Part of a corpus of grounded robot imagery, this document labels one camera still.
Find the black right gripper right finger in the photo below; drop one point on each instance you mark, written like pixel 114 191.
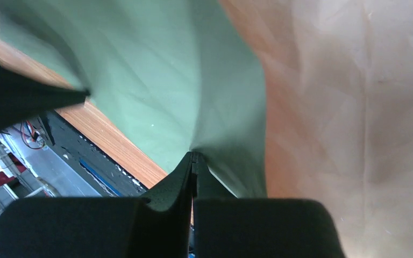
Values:
pixel 226 226

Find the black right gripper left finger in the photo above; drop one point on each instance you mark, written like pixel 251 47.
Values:
pixel 155 224

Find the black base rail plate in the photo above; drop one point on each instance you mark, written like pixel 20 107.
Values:
pixel 86 159

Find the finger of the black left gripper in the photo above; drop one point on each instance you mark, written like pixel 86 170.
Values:
pixel 22 97

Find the aluminium frame rail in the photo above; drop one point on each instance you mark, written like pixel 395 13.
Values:
pixel 28 168

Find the green and peach wrapping paper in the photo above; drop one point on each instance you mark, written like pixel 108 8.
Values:
pixel 308 99

